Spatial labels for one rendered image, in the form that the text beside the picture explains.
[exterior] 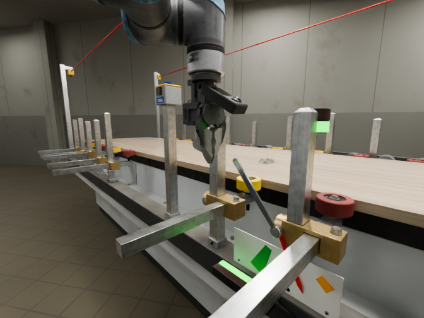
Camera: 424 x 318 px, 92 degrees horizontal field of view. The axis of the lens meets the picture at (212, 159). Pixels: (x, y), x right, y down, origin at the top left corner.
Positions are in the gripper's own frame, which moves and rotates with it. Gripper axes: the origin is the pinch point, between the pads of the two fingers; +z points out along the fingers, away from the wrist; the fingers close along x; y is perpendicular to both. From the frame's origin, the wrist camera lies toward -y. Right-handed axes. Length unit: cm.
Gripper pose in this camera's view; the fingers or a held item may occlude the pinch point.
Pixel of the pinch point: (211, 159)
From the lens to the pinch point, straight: 51.1
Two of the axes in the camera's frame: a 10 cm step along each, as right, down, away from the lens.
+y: -6.9, -1.2, 7.1
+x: -7.2, 1.2, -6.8
